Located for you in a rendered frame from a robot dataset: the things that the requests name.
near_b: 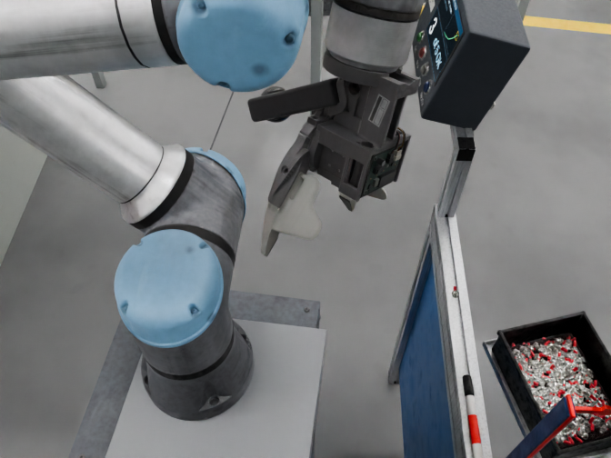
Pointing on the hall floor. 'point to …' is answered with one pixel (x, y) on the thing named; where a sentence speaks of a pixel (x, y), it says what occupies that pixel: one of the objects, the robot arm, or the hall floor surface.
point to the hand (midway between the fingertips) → (305, 229)
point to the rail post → (411, 310)
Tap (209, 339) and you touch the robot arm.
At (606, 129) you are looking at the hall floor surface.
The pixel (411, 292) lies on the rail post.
